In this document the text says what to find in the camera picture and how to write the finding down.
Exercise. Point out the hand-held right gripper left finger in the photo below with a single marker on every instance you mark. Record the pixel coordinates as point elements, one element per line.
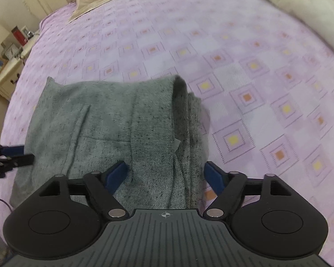
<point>117,173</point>

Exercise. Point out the red box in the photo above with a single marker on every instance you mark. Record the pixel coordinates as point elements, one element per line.
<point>19,36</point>

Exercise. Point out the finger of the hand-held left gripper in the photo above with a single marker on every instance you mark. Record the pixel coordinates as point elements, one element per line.
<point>21,160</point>
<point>14,150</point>

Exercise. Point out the grey pants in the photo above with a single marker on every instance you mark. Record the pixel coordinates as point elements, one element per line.
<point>114,122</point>

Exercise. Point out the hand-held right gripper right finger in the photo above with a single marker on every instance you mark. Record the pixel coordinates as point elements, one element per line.
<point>213,175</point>

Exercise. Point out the small photo frame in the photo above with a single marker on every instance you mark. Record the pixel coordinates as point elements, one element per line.
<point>25,31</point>

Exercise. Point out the cream nightstand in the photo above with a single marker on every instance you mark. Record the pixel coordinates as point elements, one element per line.
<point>8,72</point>

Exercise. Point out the pink patterned bedsheet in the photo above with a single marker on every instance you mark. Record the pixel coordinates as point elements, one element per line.
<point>211,47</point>

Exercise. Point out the small table clock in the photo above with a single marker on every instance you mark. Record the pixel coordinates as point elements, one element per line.
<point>11,51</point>

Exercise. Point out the cream duvet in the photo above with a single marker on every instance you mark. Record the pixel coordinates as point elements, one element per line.
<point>300,2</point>

